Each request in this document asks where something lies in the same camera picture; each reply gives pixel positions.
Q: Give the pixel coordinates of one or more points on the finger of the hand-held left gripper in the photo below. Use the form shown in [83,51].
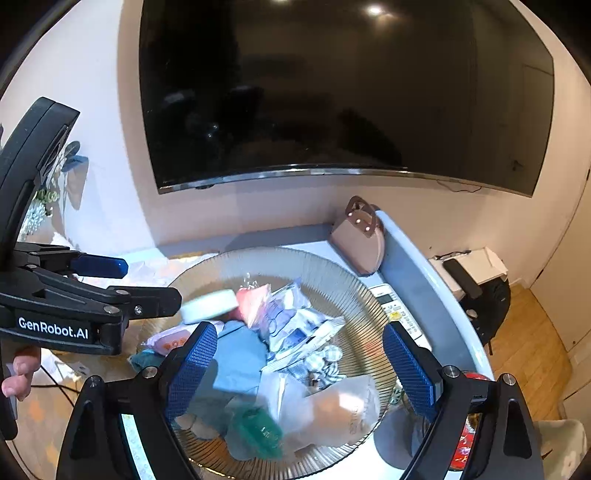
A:
[147,301]
[101,266]

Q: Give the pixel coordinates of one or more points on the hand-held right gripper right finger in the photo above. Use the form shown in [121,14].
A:
[411,369]

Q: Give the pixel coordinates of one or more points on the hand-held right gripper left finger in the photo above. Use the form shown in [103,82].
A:
[194,369]

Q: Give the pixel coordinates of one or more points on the white round soap bar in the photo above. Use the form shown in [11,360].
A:
[207,307]

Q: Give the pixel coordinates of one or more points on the amber ribbed glass bowl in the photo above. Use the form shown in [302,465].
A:
[332,281]

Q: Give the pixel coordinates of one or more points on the person's left hand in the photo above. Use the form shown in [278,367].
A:
[25,364]

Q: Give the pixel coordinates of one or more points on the pink dotted packet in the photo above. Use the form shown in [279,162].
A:
[173,341]

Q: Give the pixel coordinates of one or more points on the blue cloth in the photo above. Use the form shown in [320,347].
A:
[240,360]

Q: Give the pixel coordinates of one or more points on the teal cloth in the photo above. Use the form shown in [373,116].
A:
[143,360]

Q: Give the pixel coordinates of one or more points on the white remote control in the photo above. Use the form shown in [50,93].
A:
[401,314]

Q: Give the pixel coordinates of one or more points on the clear plastic bag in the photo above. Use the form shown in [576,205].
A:
[341,406]

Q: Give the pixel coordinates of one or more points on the green pouch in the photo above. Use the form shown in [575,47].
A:
[256,429]

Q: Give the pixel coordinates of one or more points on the black white patterned scrunchie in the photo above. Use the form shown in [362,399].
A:
[323,357]

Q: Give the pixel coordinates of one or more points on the green plant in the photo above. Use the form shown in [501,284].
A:
[46,196]

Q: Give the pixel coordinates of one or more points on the red can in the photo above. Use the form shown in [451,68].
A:
[468,438]

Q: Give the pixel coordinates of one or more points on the black remote control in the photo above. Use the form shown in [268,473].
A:
[461,277]

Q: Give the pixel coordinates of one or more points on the black office chair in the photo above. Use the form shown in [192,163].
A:
[494,300]

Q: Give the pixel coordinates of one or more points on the clear printed packet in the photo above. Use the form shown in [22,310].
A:
[295,323]

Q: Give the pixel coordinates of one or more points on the pink handbag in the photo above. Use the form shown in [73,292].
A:
[360,249]

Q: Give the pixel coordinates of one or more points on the white box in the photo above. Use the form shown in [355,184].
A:
[489,263]

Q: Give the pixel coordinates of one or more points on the white patterned cushion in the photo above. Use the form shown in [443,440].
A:
[561,438]

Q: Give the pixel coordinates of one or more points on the white cabinet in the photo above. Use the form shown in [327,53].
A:
[568,277]

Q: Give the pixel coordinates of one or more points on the black television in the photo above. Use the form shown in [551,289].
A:
[323,92]

